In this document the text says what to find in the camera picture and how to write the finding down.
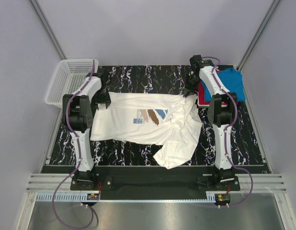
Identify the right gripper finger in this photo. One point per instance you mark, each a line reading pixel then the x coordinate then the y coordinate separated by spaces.
pixel 185 93
pixel 193 93

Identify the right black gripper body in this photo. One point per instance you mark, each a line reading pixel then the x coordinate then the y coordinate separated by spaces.
pixel 189 87

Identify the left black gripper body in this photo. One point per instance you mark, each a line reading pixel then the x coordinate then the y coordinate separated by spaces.
pixel 102 97

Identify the white printed t shirt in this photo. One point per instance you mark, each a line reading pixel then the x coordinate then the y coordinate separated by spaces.
pixel 166 120

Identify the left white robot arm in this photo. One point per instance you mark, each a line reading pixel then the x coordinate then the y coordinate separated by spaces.
pixel 79 109

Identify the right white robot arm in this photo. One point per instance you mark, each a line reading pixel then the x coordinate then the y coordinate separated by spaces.
pixel 222 111

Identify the red folded t shirt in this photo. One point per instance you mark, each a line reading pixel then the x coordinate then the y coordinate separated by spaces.
pixel 203 98

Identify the black marble pattern mat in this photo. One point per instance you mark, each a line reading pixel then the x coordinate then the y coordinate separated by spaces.
pixel 168 80

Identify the white plastic basket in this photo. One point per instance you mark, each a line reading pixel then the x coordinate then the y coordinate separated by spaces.
pixel 67 78

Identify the blue folded t shirt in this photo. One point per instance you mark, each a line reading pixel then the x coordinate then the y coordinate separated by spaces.
pixel 232 80

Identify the left small circuit board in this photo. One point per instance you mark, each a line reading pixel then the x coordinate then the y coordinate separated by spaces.
pixel 93 196

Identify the small circuit board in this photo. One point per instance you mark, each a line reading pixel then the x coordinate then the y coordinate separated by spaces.
pixel 93 196
pixel 223 197

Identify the right small circuit board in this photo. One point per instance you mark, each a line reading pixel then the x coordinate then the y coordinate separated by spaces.
pixel 223 197

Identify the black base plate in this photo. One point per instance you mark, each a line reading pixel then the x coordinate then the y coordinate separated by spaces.
pixel 203 178

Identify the aluminium rail profile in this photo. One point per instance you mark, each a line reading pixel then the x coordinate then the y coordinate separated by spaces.
pixel 262 183

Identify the white slotted cable duct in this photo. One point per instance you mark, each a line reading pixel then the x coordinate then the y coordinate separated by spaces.
pixel 200 197

